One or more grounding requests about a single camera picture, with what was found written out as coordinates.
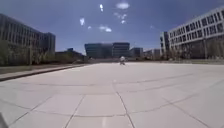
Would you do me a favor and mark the person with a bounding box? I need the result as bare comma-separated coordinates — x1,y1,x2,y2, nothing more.
119,55,127,66

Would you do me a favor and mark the dark glass building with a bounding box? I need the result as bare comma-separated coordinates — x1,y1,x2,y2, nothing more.
84,42,144,60

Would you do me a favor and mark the pale low building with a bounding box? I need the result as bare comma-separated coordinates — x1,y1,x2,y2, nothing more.
143,48,162,60

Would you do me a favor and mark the pale concrete slab plaza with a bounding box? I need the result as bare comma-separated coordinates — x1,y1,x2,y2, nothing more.
0,62,224,128

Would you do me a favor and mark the low dark-roofed building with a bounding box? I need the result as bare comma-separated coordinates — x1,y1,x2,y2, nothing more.
55,47,86,63

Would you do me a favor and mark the pale kerb strip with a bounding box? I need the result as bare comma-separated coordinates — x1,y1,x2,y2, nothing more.
0,64,88,82

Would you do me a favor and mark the grass strip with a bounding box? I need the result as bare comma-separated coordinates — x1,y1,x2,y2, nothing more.
0,63,84,76

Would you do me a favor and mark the white building with dark windows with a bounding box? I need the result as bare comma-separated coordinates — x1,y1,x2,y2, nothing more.
159,7,224,60

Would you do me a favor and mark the row of trees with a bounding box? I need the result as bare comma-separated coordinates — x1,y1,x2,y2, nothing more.
0,39,58,66

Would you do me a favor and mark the grey many-windowed building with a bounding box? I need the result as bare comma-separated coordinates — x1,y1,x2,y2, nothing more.
0,13,57,58

